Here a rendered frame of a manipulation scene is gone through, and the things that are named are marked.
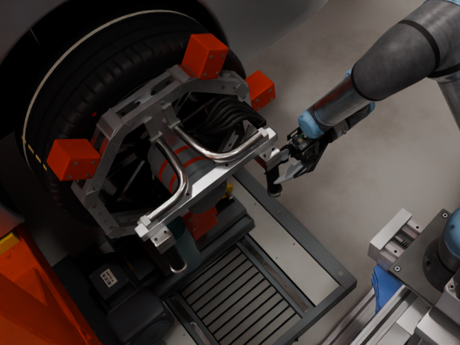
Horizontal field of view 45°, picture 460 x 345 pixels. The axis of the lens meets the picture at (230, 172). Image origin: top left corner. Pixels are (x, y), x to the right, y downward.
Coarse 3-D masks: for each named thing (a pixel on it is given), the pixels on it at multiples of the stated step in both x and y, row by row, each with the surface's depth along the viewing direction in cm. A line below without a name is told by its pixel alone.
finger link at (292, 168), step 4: (300, 160) 147; (292, 164) 145; (296, 164) 146; (300, 164) 148; (288, 168) 144; (292, 168) 146; (296, 168) 148; (300, 168) 148; (284, 172) 148; (288, 172) 146; (292, 172) 147; (284, 176) 146; (288, 176) 147; (292, 176) 147; (276, 180) 147; (280, 180) 147; (284, 180) 147; (288, 180) 148
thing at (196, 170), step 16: (176, 144) 148; (160, 160) 147; (192, 160) 145; (208, 160) 147; (160, 176) 148; (176, 176) 144; (192, 176) 143; (224, 192) 150; (192, 208) 145; (208, 208) 150
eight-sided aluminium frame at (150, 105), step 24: (168, 72) 134; (192, 72) 136; (144, 96) 133; (168, 96) 132; (240, 96) 151; (120, 120) 128; (144, 120) 132; (96, 144) 133; (120, 144) 132; (96, 192) 138; (96, 216) 145; (120, 216) 160
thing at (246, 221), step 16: (240, 224) 219; (112, 240) 223; (128, 240) 219; (224, 240) 216; (128, 256) 218; (144, 256) 217; (208, 256) 212; (144, 272) 214; (160, 272) 211; (192, 272) 213; (160, 288) 210; (176, 288) 213
